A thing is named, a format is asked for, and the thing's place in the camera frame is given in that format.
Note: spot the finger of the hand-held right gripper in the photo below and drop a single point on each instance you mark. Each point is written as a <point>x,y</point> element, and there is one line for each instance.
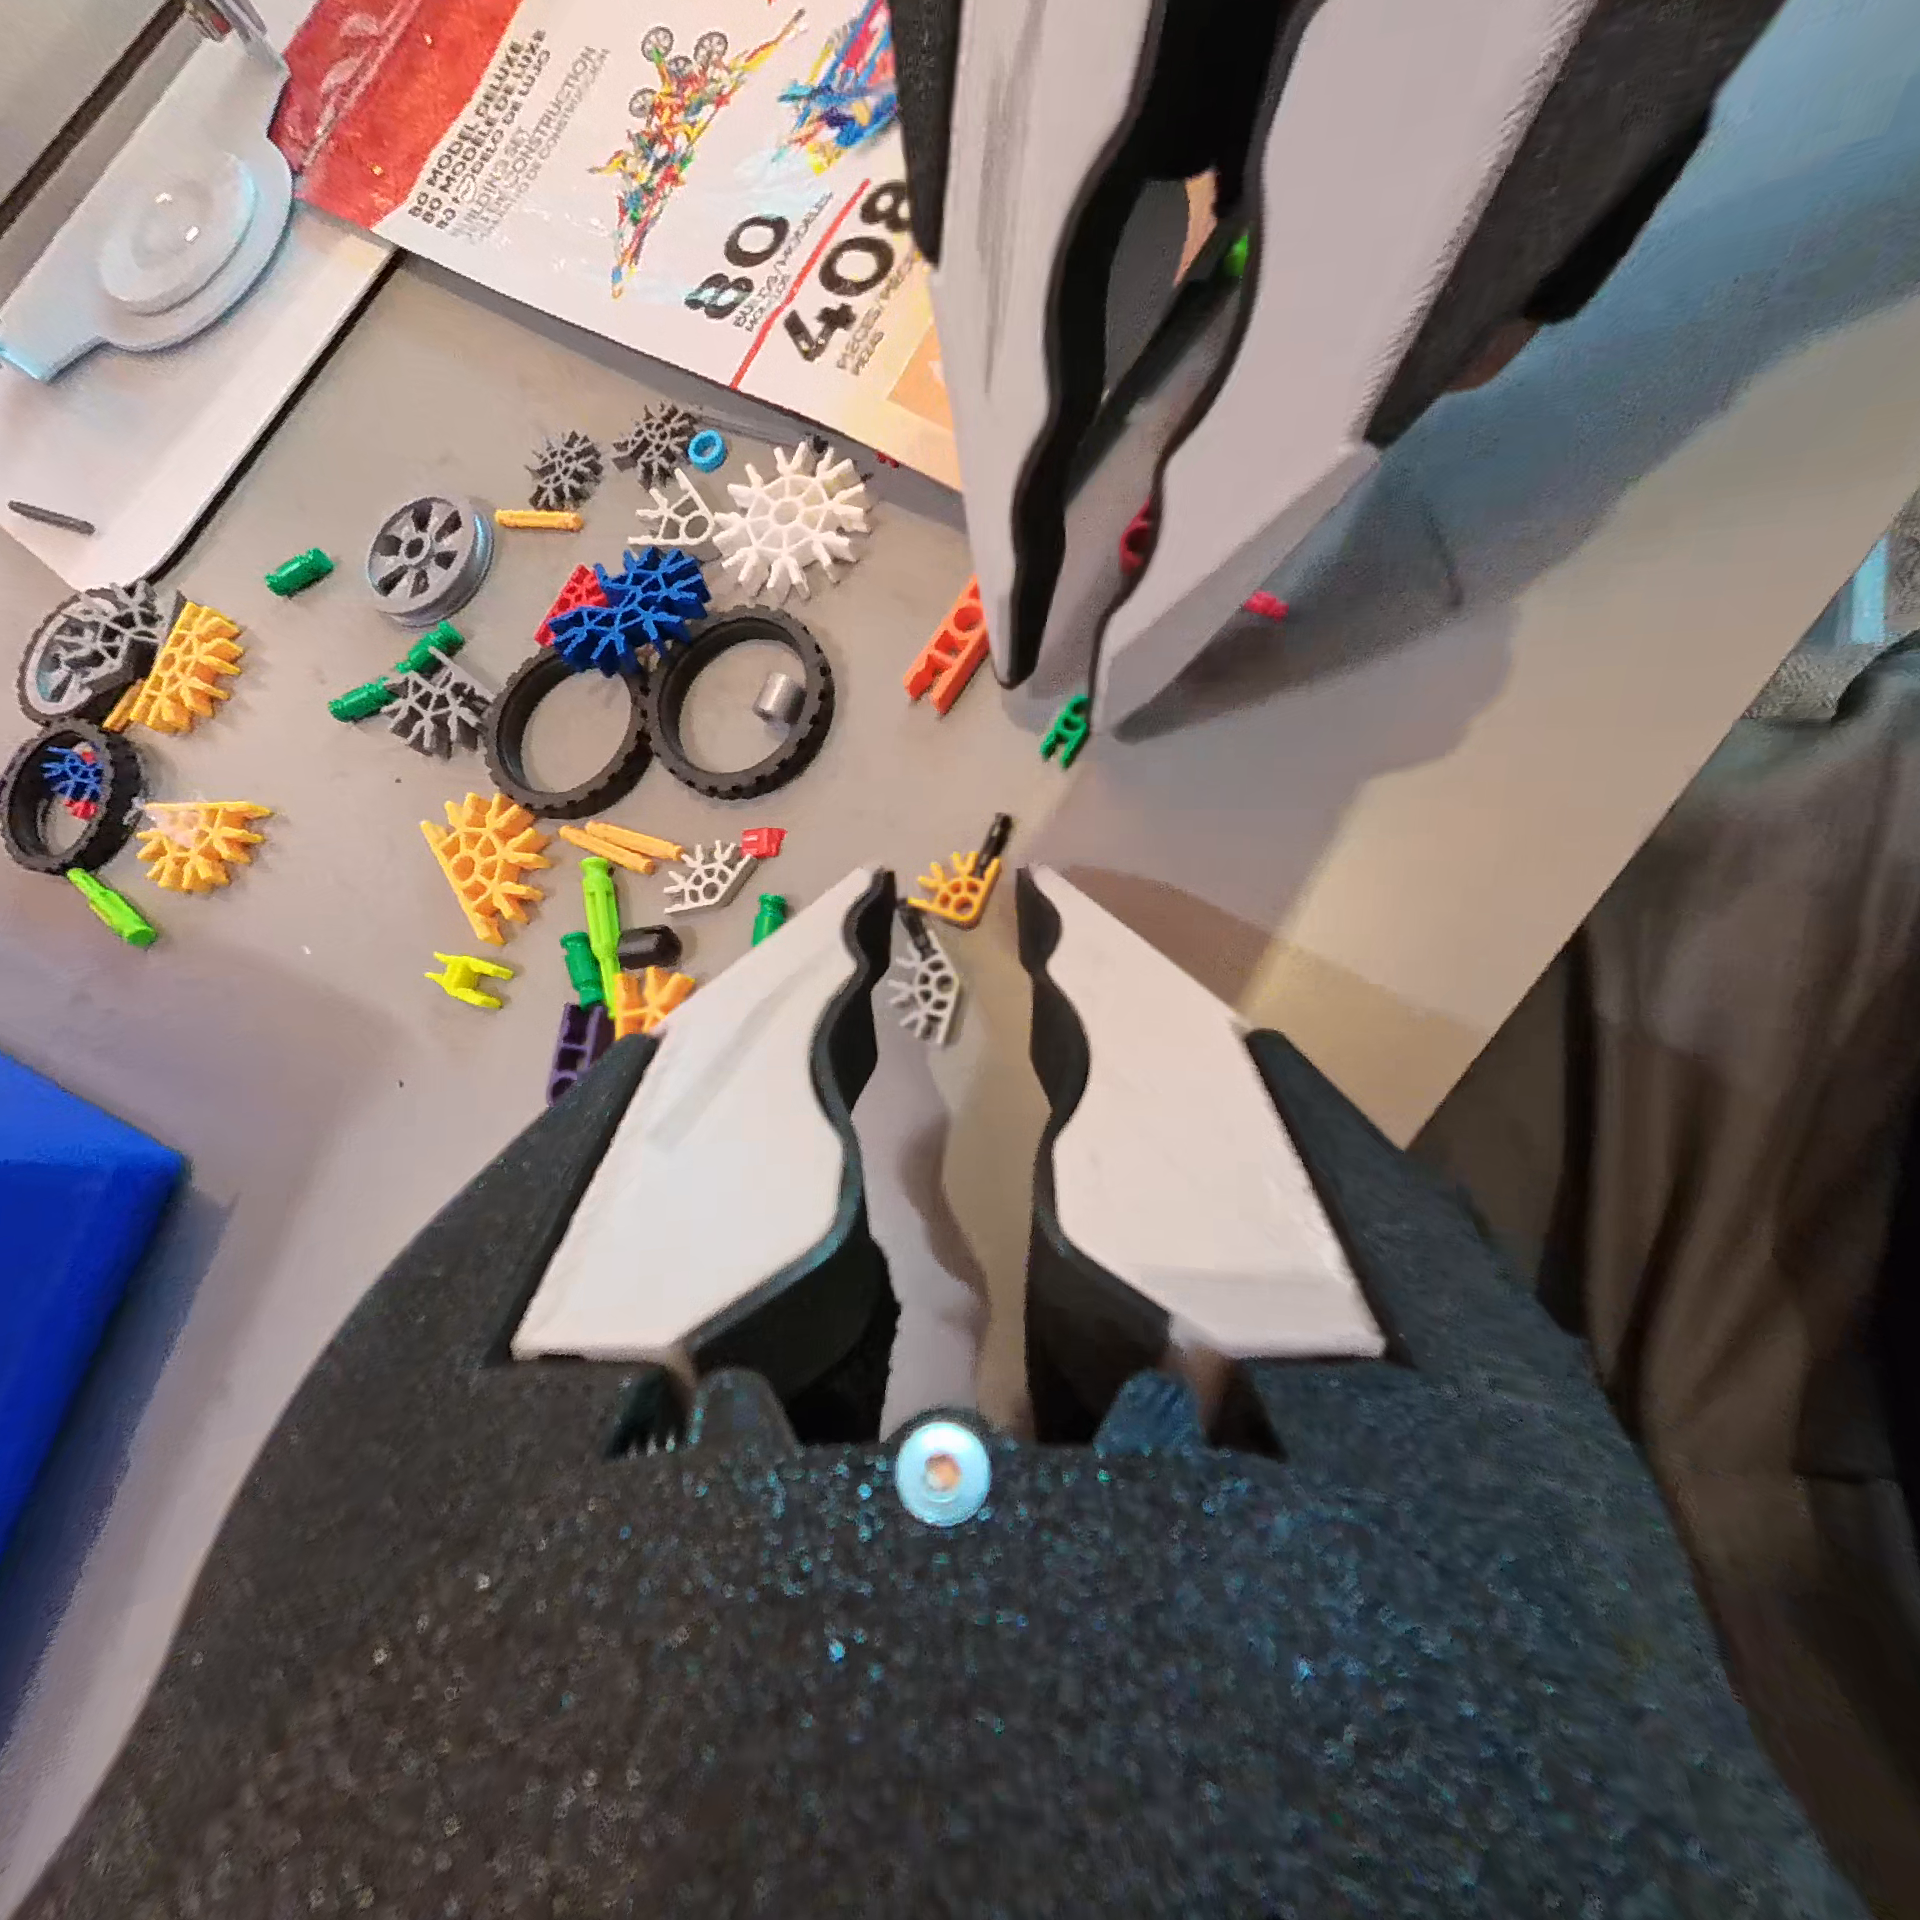
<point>1020,224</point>
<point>1349,224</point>

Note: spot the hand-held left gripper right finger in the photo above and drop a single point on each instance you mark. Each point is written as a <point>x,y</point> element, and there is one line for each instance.
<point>1200,1184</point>

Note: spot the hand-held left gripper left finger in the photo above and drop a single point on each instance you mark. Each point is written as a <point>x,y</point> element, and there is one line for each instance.
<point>704,1184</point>

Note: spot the light grey fan connector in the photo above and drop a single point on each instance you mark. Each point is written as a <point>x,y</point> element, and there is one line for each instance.
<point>925,990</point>

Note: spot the small yellow connector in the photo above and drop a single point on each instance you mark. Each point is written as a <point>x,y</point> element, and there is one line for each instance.
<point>961,887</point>

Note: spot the printed toy packaging bag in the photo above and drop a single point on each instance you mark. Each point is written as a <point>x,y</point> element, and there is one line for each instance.
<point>600,150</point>

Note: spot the green clip connector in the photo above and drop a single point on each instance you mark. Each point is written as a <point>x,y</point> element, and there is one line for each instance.
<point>1067,730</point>

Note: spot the purple connector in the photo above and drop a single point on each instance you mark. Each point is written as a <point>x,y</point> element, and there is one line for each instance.
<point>579,1050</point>

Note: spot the yellow fan connector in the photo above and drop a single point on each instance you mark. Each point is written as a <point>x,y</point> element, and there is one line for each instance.
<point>652,996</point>
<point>202,843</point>
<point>181,668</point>
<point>488,862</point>

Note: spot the black spacer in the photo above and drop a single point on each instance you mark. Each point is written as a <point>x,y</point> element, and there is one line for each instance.
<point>645,948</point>

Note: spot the short dark green rod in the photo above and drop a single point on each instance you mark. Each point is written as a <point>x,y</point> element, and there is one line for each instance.
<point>434,646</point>
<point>299,570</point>
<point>359,699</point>
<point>768,915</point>
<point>579,961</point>

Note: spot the lime green rod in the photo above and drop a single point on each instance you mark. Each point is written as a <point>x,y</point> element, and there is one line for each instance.
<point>597,915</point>
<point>113,908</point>

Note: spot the small light grey connector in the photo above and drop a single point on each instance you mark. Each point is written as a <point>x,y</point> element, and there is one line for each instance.
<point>704,882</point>

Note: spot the lime clip connector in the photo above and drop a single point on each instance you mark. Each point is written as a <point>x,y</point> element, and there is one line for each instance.
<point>468,979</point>

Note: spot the red connector with rod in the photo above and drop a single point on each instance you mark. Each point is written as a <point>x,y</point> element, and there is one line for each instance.
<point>1137,539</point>

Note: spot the yellow rod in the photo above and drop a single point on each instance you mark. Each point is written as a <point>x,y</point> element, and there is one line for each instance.
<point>628,835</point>
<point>600,843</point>
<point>538,519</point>

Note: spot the white snowflake connector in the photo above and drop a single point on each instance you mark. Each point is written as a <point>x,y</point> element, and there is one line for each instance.
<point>792,522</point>

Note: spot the orange connector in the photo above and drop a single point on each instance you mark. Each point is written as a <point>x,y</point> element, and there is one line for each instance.
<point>949,646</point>

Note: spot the dark grey snowflake connector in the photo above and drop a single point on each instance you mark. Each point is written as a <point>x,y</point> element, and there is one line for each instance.
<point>564,474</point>
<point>652,442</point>

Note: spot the white fan connector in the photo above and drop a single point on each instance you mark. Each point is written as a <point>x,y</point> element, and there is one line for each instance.
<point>682,516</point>

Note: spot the black rubber tyre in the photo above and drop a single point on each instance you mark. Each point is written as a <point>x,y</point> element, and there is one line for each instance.
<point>18,810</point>
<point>504,735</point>
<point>665,714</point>

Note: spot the silver spacer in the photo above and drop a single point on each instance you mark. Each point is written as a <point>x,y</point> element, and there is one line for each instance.
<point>773,699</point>

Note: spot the person's grey trousers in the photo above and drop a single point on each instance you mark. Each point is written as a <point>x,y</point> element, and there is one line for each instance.
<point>1724,1050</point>

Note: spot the blue snowflake connector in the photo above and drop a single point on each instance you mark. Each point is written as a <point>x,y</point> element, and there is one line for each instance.
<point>626,608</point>

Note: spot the dark grey fan connector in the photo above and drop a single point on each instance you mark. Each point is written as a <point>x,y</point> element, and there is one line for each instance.
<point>434,704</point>

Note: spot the red fan connector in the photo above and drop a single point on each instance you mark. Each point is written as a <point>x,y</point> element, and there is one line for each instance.
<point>568,599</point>

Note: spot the blue plastic bin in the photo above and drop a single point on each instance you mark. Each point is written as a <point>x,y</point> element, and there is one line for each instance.
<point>60,1276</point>

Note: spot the grey wheel hub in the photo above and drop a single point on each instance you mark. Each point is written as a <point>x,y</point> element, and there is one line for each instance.
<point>405,539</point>

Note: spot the small blue connector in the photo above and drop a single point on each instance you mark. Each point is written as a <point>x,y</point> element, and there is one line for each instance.
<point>71,774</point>

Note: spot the black tyre with grey hub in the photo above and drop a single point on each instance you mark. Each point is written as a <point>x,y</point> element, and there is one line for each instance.
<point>52,681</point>

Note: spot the white flat board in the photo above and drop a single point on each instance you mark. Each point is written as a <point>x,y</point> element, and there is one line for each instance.
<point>181,451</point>

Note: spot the thin black rod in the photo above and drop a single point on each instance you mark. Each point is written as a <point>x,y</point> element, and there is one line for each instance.
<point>49,516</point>

